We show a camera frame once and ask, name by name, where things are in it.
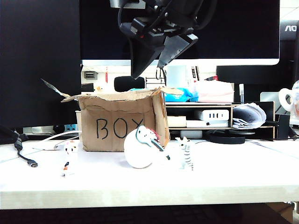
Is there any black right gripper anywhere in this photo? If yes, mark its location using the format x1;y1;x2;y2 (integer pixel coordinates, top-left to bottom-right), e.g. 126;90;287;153
119;13;199;80

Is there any white jar doll with guitar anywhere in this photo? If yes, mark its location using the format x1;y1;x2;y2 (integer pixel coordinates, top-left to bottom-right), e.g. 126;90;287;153
123;125;171;169

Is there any beige small box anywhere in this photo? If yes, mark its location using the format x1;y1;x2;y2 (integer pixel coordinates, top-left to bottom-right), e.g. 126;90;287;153
167;116;187;128

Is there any brown cardboard box marked BOX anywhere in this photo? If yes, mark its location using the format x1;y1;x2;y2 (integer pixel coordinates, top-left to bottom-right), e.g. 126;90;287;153
41;78;185;152

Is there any flat white box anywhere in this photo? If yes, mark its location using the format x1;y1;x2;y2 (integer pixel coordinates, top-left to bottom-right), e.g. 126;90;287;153
186;120;229;128

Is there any black small box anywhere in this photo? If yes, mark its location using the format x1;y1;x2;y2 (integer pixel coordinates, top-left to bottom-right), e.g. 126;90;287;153
275;113;292;140

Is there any black office chair back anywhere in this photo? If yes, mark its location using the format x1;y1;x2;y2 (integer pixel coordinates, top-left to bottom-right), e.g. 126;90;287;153
114;76;146;93

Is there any blue wet wipes pack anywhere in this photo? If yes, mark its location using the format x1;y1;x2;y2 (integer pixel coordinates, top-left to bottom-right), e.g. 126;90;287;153
129;87;199;103

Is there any wooden desk shelf organizer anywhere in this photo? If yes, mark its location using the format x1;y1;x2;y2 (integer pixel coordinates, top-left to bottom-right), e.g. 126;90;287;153
164;101;276;142

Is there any pink tissue pack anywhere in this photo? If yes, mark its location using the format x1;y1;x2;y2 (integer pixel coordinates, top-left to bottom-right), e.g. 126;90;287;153
192;80;235;103

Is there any white multi-port charger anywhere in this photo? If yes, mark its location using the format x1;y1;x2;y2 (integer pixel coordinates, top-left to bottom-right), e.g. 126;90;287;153
193;109;230;122

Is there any large silver-bezel monitor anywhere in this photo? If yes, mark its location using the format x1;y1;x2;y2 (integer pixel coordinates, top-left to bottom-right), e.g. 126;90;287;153
79;0;280;89

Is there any grey striped cat figurine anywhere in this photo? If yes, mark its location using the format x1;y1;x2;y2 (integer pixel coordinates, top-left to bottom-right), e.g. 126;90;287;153
175;136;194;171

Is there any rolled stack of papers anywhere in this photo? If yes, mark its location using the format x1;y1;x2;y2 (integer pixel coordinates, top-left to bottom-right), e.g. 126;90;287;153
232;103;267;130

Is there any power strip with blue socket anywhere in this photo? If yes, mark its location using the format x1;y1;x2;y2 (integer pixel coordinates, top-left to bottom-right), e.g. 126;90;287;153
23;124;79;136

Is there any silver metal stand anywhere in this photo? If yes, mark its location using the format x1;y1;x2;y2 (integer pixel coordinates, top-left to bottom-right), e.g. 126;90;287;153
260;91;281;115

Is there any black monitor screen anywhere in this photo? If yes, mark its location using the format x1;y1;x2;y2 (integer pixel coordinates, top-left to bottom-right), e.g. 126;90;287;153
0;0;82;144

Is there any calico cat figurine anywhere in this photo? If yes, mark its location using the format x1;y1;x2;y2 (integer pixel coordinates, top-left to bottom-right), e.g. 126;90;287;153
61;140;79;177

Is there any white ceramic mug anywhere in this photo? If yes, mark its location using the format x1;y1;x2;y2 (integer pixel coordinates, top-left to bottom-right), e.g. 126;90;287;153
279;80;299;119

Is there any black AOC monitor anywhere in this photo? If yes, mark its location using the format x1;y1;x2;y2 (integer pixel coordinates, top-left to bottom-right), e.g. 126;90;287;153
279;20;299;42

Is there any brown cardboard carton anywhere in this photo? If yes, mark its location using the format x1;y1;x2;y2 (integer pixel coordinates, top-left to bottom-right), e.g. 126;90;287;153
266;202;295;224

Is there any black hanging cable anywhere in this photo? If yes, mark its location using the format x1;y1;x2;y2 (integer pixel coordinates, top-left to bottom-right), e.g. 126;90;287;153
156;67;168;86

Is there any white cable with adapter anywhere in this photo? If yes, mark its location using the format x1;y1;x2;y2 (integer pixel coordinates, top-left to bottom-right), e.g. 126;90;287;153
32;130;82;151

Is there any black USB-C cable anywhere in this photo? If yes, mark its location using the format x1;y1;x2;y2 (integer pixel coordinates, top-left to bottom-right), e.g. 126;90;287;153
13;129;39;168

